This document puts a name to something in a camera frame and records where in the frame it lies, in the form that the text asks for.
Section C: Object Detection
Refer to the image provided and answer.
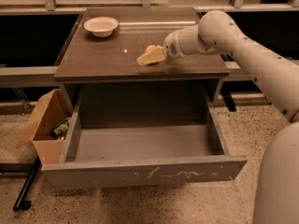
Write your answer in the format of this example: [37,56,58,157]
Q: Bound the cardboard box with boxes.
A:
[16,89,72,164]

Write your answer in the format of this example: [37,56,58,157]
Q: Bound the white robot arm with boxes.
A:
[137,10,299,224]

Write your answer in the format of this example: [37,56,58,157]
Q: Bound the dark cabinet with glass top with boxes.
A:
[55,7,228,129]

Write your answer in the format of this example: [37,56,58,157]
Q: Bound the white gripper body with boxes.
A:
[164,27,193,58]

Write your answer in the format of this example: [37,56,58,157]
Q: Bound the green snack bag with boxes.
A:
[50,119,69,140]

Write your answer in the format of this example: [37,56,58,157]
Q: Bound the orange fruit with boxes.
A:
[145,45,155,52]

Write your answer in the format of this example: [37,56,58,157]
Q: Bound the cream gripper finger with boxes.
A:
[137,45,167,66]

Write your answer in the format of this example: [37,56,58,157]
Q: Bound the grey horizontal rail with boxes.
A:
[0,62,250,88]

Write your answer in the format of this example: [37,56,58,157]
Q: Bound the black metal stand leg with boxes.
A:
[0,157,41,212]

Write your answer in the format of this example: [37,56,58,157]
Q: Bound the white bowl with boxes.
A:
[83,17,119,37]

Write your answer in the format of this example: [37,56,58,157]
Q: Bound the open grey top drawer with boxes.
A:
[41,83,248,190]

